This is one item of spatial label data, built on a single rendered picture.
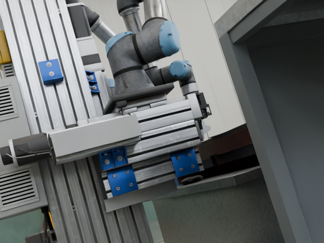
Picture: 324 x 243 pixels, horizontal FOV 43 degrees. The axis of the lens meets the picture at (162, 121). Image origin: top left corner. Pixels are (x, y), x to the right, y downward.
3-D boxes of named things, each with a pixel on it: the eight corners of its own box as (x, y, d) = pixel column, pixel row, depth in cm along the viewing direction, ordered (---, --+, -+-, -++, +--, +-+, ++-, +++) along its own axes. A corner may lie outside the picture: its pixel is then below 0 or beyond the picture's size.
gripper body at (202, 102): (212, 115, 183) (204, 90, 185) (195, 120, 180) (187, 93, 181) (205, 120, 190) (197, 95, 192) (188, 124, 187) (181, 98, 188)
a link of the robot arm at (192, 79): (170, 63, 185) (175, 67, 193) (178, 87, 183) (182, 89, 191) (187, 57, 183) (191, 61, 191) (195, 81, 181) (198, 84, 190)
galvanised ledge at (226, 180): (156, 195, 258) (155, 191, 258) (285, 168, 140) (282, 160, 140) (127, 205, 250) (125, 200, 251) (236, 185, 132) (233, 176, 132)
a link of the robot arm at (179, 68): (163, 83, 173) (169, 86, 184) (188, 74, 171) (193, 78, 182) (158, 65, 175) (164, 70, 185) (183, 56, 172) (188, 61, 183)
